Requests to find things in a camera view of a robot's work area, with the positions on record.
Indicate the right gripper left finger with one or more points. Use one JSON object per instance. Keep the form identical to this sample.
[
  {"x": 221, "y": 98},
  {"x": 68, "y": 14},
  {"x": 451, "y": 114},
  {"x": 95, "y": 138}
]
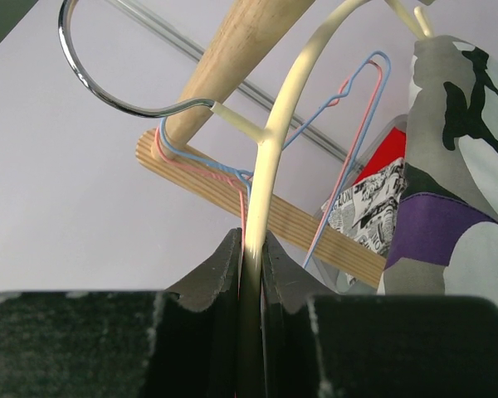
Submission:
[{"x": 176, "y": 342}]

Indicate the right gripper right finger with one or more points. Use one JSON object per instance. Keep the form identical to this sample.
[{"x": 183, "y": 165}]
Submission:
[{"x": 318, "y": 343}]

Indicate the black white print trousers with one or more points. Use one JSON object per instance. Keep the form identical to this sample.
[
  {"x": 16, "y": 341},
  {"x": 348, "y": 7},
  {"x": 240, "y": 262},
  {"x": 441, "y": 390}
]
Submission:
[{"x": 367, "y": 211}]

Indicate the purple camouflage trousers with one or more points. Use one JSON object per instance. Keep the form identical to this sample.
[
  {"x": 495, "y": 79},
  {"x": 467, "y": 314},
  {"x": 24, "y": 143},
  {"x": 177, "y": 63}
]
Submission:
[{"x": 446, "y": 237}]

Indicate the cream wooden hanger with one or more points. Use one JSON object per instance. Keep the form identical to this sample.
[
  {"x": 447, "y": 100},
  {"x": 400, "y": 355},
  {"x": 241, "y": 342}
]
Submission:
[{"x": 270, "y": 139}]

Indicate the pink wire hanger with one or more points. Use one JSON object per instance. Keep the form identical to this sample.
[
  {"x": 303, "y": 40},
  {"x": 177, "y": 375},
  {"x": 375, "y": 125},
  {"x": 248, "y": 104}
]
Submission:
[{"x": 241, "y": 179}]

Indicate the red trousers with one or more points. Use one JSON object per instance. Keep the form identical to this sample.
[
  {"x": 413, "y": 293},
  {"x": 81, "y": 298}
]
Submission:
[{"x": 390, "y": 149}]

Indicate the clear plastic bin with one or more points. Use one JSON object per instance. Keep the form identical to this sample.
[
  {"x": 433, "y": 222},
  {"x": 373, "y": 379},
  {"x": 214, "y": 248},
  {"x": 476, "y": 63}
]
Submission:
[{"x": 328, "y": 274}]

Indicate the wooden clothes rack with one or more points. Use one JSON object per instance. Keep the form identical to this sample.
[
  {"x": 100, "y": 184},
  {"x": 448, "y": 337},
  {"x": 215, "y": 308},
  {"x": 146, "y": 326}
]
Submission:
[{"x": 247, "y": 34}]

